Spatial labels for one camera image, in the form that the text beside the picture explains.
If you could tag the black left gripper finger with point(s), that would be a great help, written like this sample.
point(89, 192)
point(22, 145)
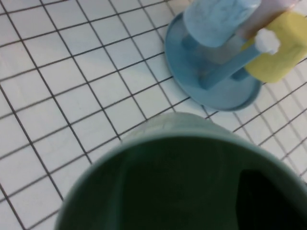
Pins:
point(271, 203)

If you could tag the light blue plastic cup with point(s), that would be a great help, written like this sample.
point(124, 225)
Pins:
point(211, 24)

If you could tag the yellow plastic cup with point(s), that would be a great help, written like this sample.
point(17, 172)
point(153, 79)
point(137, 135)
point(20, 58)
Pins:
point(283, 60)

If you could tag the blue round cup stand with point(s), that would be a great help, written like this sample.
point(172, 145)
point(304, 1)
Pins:
point(182, 72)

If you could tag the pale pink plastic cup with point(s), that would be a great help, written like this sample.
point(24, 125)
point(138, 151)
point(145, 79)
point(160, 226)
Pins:
point(263, 14)

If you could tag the white black-grid tablecloth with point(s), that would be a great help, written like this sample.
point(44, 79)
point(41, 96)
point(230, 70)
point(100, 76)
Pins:
point(60, 83)

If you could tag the pale green plastic cup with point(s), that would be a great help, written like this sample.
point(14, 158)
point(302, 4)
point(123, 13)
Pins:
point(108, 191)

